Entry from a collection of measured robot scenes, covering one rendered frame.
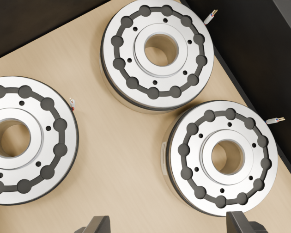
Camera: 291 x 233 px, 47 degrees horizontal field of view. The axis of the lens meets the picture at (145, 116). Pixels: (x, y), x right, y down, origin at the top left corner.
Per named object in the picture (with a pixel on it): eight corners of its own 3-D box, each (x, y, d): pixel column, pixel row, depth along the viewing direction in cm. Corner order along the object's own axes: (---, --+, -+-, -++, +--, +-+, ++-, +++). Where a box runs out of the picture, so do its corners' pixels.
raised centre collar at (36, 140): (55, 149, 27) (55, 148, 26) (-2, 182, 26) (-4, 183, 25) (24, 96, 27) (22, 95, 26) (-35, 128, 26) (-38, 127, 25)
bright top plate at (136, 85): (232, 70, 31) (235, 68, 30) (145, 131, 29) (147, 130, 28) (170, -20, 31) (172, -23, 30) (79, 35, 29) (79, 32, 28)
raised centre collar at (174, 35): (197, 59, 30) (199, 58, 29) (153, 89, 29) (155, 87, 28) (166, 15, 30) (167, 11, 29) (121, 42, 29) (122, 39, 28)
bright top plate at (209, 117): (295, 168, 31) (299, 169, 30) (214, 240, 28) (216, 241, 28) (231, 80, 31) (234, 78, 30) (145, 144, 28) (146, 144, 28)
